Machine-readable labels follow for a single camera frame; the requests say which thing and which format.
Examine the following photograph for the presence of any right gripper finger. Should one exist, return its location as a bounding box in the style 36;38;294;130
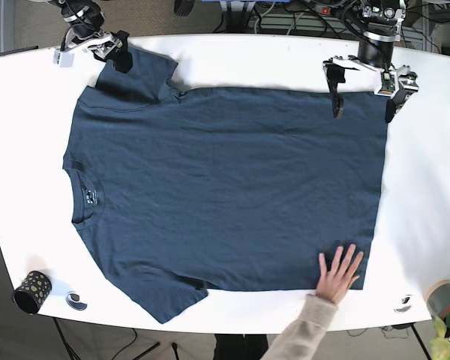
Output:
109;42;133;74

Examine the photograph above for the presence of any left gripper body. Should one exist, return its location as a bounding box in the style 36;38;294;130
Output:
322;40;419;98

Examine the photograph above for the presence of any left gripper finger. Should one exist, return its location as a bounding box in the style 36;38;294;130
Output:
325;67;346;119
385;91;402;124

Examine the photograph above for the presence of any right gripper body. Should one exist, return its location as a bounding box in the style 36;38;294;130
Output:
52;25;130;67

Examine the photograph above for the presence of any dark blue T-shirt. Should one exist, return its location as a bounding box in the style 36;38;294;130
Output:
63;49;387;323

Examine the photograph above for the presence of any right beige sweater forearm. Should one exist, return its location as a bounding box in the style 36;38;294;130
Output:
262;295;338;360

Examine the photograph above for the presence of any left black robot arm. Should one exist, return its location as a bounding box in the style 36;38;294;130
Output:
322;1;419;123

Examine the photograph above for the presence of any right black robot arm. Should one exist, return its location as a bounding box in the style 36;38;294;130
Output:
48;0;133;74

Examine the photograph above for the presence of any person's right hand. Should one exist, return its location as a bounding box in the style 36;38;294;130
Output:
315;244;364;305

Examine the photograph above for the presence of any grey tape roll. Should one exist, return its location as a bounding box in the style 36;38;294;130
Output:
424;280;450;320

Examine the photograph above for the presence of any black gold-dotted cup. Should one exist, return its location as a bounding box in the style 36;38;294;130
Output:
11;271;53;315

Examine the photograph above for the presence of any right table cable grommet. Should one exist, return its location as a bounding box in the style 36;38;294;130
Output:
393;294;413;314

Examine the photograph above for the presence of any table cable grommet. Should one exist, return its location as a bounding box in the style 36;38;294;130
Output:
65;292;88;311
393;294;413;314

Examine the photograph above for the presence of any left table cable grommet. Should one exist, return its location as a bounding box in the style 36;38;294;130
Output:
65;292;88;311

